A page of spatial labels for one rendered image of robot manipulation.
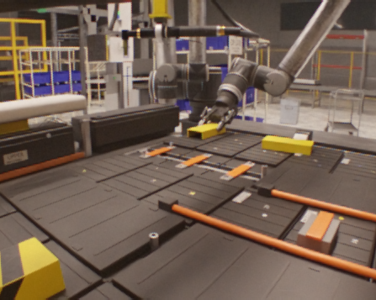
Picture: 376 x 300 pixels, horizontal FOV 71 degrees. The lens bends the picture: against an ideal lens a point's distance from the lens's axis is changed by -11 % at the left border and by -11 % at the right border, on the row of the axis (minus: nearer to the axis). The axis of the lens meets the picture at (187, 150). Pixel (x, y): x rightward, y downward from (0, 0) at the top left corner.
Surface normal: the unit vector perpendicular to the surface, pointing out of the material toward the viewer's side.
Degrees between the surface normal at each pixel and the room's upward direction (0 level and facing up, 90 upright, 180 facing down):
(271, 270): 0
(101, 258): 0
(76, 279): 0
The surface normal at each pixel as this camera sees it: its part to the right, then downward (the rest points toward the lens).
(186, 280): 0.00, -0.96
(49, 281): 0.77, 0.18
